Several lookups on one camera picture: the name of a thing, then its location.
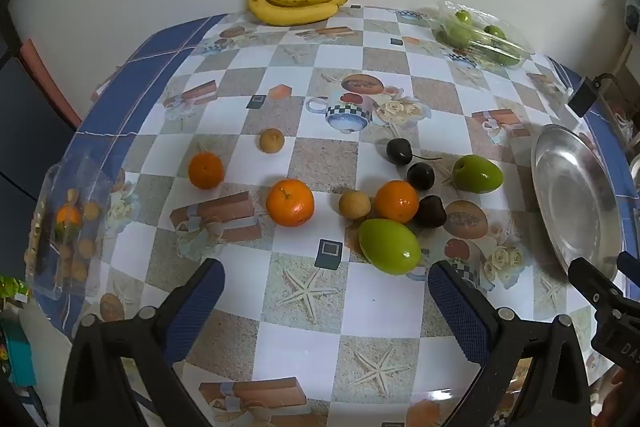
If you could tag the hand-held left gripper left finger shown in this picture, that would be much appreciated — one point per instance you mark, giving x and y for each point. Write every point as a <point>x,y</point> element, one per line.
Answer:
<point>200,302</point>

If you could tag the clear box of small fruit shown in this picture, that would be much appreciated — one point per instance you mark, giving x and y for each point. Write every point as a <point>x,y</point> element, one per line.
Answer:
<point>50,277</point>

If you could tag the dark plum with stem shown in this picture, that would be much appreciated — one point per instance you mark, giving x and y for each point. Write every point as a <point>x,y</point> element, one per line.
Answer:
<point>398,151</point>

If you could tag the pile of green jujubes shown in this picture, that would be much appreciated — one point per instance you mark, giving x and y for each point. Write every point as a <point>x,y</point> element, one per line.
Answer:
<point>462,18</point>

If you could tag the stainless steel plate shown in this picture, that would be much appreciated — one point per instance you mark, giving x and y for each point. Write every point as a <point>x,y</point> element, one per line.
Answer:
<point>575,197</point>

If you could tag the cluster of bagged longans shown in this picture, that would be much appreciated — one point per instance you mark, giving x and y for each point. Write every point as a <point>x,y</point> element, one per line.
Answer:
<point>86,248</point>

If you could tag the black power adapter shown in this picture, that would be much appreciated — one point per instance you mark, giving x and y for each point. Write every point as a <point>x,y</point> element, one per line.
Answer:
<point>582,97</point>

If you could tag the printed checked tablecloth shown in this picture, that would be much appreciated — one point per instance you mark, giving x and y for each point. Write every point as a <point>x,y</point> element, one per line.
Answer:
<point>320,167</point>

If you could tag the green shiny wrapper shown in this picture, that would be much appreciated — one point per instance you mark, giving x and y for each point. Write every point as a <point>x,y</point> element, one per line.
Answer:
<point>11,288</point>

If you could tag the orange mandarin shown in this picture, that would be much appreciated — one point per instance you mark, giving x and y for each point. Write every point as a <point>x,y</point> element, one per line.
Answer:
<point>205,170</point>
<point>290,204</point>
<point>396,202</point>

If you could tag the teal box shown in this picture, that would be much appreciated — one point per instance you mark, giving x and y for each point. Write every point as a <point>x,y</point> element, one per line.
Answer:
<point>20,352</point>

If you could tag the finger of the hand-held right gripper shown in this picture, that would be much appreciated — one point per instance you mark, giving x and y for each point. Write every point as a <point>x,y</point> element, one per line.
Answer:
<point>630,263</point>
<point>592,282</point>

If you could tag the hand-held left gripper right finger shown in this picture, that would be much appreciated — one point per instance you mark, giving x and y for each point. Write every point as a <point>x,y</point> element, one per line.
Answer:
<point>460,312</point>

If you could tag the bagged small mandarin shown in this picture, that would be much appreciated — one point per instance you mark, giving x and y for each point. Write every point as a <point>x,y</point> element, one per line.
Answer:
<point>68,216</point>

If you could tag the glossy green jujube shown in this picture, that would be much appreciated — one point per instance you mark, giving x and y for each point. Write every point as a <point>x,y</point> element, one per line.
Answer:
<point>477,174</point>
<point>390,247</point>

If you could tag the clear plastic clamshell container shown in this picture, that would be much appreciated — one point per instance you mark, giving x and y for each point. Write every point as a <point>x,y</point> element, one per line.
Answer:
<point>520,49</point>

